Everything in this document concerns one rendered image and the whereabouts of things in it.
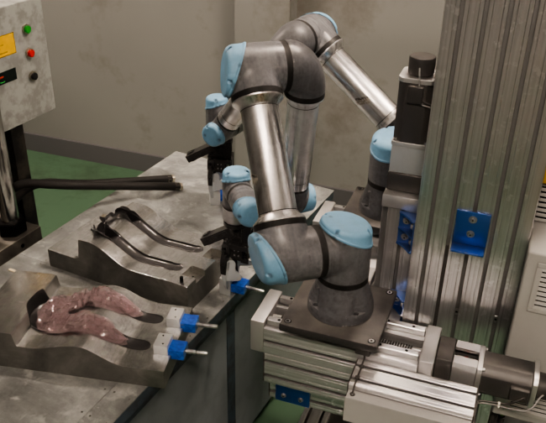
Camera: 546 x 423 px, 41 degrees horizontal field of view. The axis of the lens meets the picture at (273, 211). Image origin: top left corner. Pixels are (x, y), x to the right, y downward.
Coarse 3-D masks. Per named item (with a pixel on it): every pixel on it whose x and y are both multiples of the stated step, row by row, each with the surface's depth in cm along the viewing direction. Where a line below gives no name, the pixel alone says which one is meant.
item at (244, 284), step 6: (222, 282) 209; (228, 282) 208; (234, 282) 209; (240, 282) 209; (246, 282) 209; (222, 288) 210; (228, 288) 209; (234, 288) 208; (240, 288) 207; (246, 288) 209; (252, 288) 208; (228, 294) 210; (240, 294) 208
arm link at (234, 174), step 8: (232, 168) 192; (240, 168) 193; (224, 176) 190; (232, 176) 189; (240, 176) 189; (248, 176) 191; (224, 184) 191; (232, 184) 190; (248, 184) 190; (224, 192) 192; (224, 200) 194; (224, 208) 195
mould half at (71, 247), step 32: (96, 224) 232; (128, 224) 219; (160, 224) 225; (64, 256) 217; (96, 256) 210; (128, 256) 210; (160, 256) 212; (192, 256) 211; (128, 288) 210; (160, 288) 203; (192, 288) 201
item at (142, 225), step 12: (108, 216) 219; (120, 216) 221; (132, 216) 224; (96, 228) 214; (108, 228) 215; (144, 228) 221; (120, 240) 214; (156, 240) 220; (168, 240) 221; (132, 252) 213; (156, 264) 209; (168, 264) 209; (180, 264) 208
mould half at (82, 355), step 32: (0, 288) 193; (32, 288) 193; (64, 288) 199; (0, 320) 181; (128, 320) 188; (0, 352) 180; (32, 352) 178; (64, 352) 176; (96, 352) 175; (128, 352) 179; (160, 384) 176
